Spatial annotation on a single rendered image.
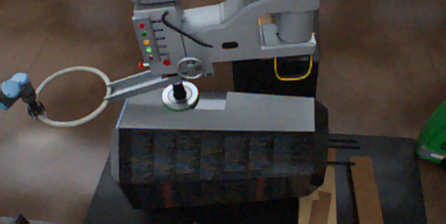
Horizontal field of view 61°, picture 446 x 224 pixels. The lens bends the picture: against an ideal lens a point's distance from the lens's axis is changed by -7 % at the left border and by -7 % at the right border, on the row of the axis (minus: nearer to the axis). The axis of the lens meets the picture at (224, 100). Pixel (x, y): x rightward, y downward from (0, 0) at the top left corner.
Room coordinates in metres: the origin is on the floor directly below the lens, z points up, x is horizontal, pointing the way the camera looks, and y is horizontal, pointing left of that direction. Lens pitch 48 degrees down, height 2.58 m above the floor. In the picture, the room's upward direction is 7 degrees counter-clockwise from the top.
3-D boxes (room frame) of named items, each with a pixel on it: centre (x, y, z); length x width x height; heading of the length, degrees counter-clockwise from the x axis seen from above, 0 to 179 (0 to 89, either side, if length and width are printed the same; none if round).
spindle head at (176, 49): (1.65, 0.18, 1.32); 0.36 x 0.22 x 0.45; 86
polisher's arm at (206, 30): (1.61, -0.13, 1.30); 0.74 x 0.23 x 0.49; 86
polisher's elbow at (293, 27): (1.61, -0.40, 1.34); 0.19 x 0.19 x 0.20
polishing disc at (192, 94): (1.65, 0.26, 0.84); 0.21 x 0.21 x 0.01
